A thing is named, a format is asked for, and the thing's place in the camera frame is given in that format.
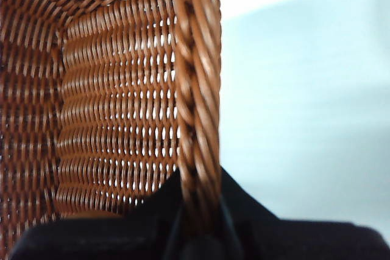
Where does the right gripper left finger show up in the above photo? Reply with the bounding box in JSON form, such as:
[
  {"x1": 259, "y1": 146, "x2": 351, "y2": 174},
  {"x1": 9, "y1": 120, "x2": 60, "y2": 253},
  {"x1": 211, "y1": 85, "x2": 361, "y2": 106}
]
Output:
[{"x1": 8, "y1": 167, "x2": 184, "y2": 260}]

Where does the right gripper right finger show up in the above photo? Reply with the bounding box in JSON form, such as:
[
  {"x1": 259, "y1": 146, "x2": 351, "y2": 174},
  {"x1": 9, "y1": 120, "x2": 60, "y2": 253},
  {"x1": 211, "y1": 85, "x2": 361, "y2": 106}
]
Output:
[{"x1": 219, "y1": 167, "x2": 390, "y2": 260}]

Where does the brown wicker basket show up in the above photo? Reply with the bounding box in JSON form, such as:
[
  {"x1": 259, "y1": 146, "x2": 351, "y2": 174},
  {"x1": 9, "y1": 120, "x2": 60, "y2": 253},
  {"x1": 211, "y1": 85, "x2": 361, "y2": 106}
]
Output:
[{"x1": 0, "y1": 0, "x2": 222, "y2": 260}]

